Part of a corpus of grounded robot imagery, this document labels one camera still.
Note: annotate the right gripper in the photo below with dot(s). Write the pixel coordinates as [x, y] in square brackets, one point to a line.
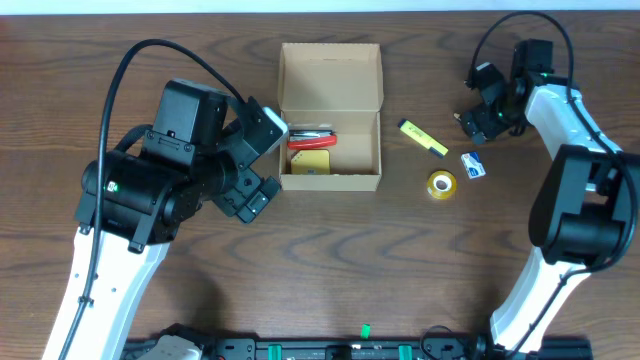
[484, 120]

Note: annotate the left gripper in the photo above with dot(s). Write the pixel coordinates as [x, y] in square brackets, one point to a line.
[247, 187]

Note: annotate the small blue staples box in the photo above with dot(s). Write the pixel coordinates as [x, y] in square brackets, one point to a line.
[473, 165]

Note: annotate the yellow sticky note pad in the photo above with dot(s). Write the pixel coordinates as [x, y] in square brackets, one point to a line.
[311, 162]

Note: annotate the yellow highlighter marker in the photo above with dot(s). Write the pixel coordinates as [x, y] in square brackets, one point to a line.
[422, 138]

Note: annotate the clear adhesive tape roll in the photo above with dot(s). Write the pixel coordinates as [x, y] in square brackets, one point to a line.
[441, 185]

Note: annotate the brown cardboard box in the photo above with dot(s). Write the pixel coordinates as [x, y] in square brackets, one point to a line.
[336, 87]

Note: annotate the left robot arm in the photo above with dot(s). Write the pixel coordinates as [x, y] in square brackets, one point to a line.
[200, 148]

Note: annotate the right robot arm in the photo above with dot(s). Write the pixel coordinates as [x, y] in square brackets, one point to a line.
[586, 212]

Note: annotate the small green clip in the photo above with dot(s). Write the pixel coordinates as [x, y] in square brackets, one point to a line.
[365, 331]

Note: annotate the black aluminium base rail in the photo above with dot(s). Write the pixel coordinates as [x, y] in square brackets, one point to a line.
[180, 342]

